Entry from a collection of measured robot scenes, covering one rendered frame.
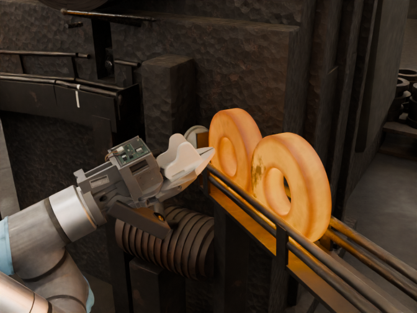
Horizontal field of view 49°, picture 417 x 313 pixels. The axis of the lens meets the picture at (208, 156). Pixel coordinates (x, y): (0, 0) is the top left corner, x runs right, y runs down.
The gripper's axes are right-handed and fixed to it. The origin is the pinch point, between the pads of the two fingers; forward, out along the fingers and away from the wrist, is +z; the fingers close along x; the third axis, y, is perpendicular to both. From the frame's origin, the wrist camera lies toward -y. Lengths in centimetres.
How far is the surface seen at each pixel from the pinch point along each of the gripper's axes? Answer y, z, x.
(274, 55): 3.7, 23.4, 15.7
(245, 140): 3.0, 4.9, -5.3
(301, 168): 5.1, 5.4, -19.9
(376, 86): -47, 85, 63
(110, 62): 4, -2, 53
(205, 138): -1.5, 2.6, 8.1
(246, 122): 4.2, 6.8, -2.8
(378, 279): -91, 48, 25
